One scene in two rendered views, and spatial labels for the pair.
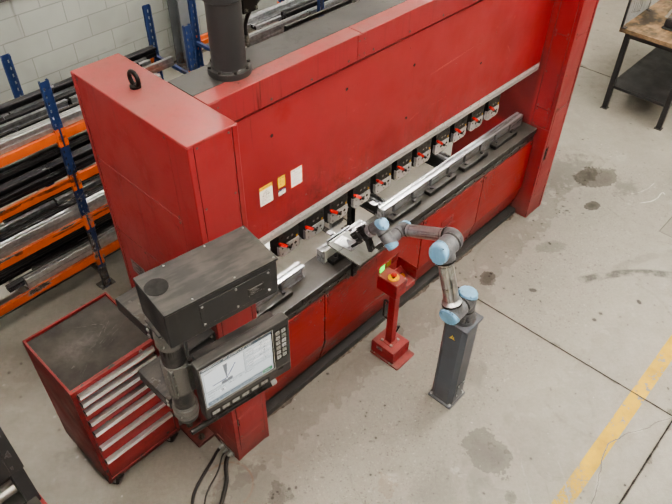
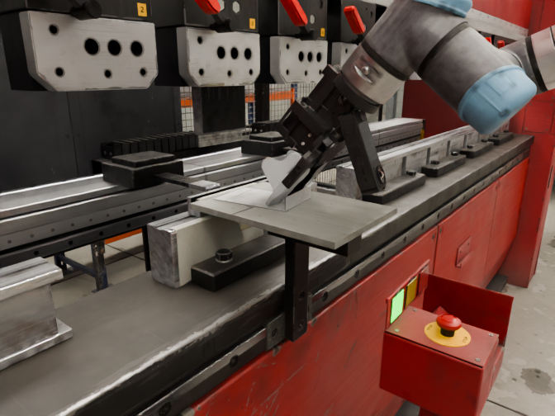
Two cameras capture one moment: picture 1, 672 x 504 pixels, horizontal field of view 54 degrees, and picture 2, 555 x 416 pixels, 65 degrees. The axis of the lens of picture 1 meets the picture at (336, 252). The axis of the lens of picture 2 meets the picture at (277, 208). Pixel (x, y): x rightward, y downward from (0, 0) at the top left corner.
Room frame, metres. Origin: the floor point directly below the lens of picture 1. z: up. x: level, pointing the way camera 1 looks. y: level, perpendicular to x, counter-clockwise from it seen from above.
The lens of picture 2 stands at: (2.34, -0.03, 1.19)
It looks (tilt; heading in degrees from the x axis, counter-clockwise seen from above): 17 degrees down; 355
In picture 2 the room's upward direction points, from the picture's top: straight up
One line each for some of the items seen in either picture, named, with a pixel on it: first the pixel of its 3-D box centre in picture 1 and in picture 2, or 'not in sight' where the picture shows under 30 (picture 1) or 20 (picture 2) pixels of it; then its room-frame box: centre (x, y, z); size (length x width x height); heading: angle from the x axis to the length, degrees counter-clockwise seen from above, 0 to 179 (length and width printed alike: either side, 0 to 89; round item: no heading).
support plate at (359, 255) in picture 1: (353, 248); (291, 208); (2.97, -0.11, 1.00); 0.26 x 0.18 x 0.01; 47
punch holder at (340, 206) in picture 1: (333, 205); (206, 28); (3.05, 0.02, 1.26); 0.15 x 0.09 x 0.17; 137
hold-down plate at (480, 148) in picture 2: (473, 160); (476, 148); (4.06, -1.00, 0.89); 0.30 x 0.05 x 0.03; 137
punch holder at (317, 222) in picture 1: (309, 221); (78, 16); (2.91, 0.15, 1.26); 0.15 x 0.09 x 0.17; 137
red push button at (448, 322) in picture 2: not in sight; (448, 328); (2.94, -0.36, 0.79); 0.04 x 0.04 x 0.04
